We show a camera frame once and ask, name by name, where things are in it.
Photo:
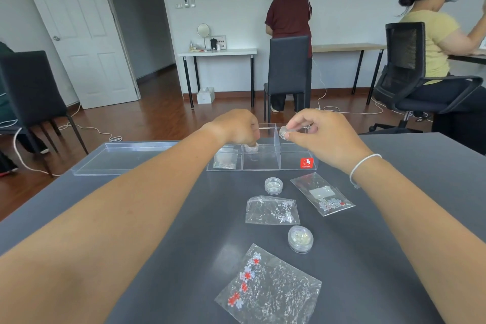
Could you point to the person's right hand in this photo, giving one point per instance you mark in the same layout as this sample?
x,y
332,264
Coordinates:
x,y
330,137

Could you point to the person's left hand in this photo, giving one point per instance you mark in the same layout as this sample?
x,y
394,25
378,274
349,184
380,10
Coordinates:
x,y
231,126

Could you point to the person's right thumb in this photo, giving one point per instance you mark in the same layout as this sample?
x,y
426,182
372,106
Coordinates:
x,y
300,139

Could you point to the person's left fingers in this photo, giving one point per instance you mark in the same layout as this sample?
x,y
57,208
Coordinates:
x,y
253,131

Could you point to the small clear round jar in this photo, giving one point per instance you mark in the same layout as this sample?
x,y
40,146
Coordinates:
x,y
251,148
273,186
283,134

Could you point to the person's left forearm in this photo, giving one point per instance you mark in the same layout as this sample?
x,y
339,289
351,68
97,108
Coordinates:
x,y
114,221

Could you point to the person's right forearm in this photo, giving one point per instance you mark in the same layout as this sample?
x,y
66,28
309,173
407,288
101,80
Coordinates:
x,y
421,236

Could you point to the clear compartment organizer box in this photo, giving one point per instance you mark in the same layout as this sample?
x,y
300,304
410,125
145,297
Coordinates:
x,y
262,158

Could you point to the small clear sequin bag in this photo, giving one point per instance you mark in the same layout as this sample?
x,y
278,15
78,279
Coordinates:
x,y
225,158

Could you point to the white box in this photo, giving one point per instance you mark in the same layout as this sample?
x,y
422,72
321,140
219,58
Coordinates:
x,y
205,96

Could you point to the clear bag with white label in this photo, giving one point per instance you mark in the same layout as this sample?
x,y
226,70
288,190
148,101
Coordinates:
x,y
322,195

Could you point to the black dining chair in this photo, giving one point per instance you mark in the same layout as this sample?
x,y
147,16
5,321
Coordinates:
x,y
289,65
30,88

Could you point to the clear bag of white sequins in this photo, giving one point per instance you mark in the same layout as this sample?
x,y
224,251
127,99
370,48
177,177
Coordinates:
x,y
271,210

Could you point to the white table with black legs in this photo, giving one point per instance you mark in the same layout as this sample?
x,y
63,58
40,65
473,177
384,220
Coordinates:
x,y
216,52

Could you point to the white framed board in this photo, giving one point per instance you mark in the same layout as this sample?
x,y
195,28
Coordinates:
x,y
221,42

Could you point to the small black stand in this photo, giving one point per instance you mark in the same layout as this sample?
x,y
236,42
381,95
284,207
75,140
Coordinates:
x,y
213,44

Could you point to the large clear round jar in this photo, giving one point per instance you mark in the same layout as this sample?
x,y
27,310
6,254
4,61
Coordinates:
x,y
300,239

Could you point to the wooden table with black legs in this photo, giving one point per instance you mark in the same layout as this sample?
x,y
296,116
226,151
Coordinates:
x,y
347,47

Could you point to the round vanity mirror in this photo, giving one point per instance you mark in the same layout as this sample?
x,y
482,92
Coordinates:
x,y
204,30

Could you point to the black mesh office chair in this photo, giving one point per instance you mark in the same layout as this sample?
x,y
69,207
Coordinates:
x,y
406,69

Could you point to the clear plastic box lid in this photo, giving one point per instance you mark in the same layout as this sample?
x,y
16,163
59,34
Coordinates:
x,y
125,158

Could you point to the large bag red white flowers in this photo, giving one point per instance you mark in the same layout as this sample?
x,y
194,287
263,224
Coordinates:
x,y
269,289

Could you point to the dark desk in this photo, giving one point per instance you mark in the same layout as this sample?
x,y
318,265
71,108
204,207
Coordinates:
x,y
469,57

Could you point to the white panel door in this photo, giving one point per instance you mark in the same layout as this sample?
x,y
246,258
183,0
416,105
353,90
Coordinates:
x,y
76,23

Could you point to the white wall switches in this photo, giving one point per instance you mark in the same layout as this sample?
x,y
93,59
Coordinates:
x,y
186,1

